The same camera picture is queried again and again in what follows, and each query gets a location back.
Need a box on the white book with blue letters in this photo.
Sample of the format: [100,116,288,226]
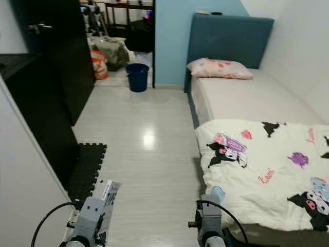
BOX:
[99,180,122,242]

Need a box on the pink pillow with orange spots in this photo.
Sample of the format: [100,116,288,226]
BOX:
[187,57,254,80]

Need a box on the black foam floor mat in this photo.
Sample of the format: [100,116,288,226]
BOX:
[68,143,107,204]

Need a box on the white furniture panel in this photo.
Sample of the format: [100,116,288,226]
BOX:
[0,82,76,247]

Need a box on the cream cartoon print quilt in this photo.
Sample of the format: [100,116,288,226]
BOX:
[195,118,329,232]

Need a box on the mattress with beige sheet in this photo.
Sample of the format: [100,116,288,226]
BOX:
[190,68,324,127]

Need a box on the black low cabinet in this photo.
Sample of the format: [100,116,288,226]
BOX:
[0,53,83,191]

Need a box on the round blue waste bin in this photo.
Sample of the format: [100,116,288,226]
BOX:
[125,63,150,93]

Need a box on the orange and white bag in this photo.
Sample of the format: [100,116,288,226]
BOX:
[90,49,107,80]

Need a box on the black door leaf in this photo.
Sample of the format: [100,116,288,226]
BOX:
[10,0,96,127]

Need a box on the teal upholstered headboard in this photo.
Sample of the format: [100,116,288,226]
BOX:
[184,13,275,93]

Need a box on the bulky beige sack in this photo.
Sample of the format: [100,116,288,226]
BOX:
[90,36,129,72]

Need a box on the large black fabric case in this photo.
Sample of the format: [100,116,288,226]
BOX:
[126,20,155,52]

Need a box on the dark brown table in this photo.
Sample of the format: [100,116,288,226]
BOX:
[105,0,155,31]

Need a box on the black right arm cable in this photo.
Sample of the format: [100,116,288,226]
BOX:
[195,200,248,247]

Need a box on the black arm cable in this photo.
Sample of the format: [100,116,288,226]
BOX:
[31,201,83,247]
[195,200,248,247]

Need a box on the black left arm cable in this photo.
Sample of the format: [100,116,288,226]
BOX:
[31,201,83,247]

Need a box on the silver door handle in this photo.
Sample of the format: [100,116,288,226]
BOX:
[28,22,53,34]

